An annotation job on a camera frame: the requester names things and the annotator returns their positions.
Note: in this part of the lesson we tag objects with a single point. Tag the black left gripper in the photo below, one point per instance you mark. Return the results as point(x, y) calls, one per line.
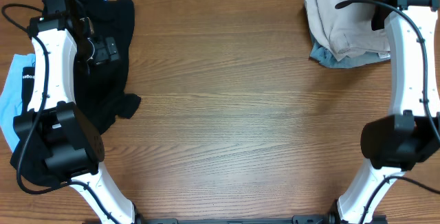
point(102, 53)

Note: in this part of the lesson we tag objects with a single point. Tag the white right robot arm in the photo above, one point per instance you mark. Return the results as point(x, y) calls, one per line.
point(409, 134)

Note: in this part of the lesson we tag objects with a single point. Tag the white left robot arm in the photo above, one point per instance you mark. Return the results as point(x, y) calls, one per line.
point(59, 147)

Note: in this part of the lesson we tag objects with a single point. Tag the black garment pile with logo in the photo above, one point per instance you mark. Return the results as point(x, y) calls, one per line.
point(111, 19)

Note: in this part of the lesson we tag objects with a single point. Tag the light blue garment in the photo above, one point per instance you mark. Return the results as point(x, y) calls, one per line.
point(12, 100)

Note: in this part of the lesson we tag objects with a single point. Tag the folded teal shirt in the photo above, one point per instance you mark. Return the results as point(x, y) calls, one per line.
point(325, 58)

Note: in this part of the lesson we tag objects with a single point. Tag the folded beige shorts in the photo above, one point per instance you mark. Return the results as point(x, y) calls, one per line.
point(347, 31)

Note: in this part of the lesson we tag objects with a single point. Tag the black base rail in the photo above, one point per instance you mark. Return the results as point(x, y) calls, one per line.
point(299, 219)

